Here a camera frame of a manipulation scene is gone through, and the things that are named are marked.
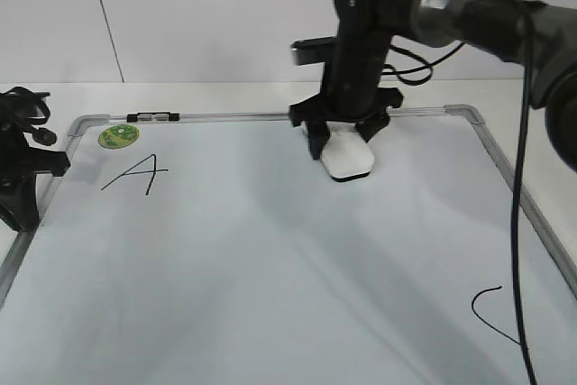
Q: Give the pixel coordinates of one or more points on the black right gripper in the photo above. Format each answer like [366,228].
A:
[350,89]

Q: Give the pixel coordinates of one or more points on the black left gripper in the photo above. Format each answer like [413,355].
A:
[25,154]

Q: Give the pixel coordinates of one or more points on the white whiteboard eraser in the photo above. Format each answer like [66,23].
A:
[346,156]

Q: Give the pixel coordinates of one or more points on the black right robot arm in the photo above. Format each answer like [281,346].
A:
[538,36]

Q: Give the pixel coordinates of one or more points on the round green magnet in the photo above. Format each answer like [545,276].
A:
[118,137]

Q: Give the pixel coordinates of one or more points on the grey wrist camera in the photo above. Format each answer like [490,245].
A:
[312,51]

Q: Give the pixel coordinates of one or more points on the white board with aluminium frame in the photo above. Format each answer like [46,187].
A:
[213,250]

